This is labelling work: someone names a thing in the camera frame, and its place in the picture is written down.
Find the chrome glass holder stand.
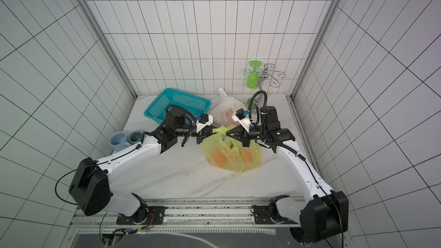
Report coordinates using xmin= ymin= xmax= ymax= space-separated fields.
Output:
xmin=242 ymin=63 xmax=287 ymax=111

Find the aluminium mounting rail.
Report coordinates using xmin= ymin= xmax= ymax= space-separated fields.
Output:
xmin=66 ymin=199 xmax=303 ymax=241

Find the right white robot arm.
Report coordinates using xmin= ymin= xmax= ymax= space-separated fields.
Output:
xmin=226 ymin=106 xmax=349 ymax=243

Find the green plastic wine glass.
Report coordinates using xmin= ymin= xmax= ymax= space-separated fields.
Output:
xmin=246 ymin=60 xmax=262 ymax=89

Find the dark teal cup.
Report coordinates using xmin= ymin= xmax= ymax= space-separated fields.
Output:
xmin=128 ymin=132 xmax=142 ymax=145

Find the green plastic bag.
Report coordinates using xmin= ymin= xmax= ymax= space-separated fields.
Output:
xmin=201 ymin=125 xmax=261 ymax=172

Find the orange one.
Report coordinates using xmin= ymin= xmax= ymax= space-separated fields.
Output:
xmin=211 ymin=152 xmax=227 ymax=167

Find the orange two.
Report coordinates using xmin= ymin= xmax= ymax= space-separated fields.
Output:
xmin=240 ymin=149 xmax=254 ymax=168

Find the white printed plastic bag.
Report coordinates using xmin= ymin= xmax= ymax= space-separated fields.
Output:
xmin=209 ymin=87 xmax=247 ymax=127

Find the teal plastic basket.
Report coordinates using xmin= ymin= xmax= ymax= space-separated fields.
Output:
xmin=144 ymin=88 xmax=211 ymax=125

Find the light blue cup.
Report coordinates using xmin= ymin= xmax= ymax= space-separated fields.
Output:
xmin=109 ymin=131 xmax=132 ymax=152

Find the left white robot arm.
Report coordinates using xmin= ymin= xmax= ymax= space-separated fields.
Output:
xmin=68 ymin=104 xmax=215 ymax=225

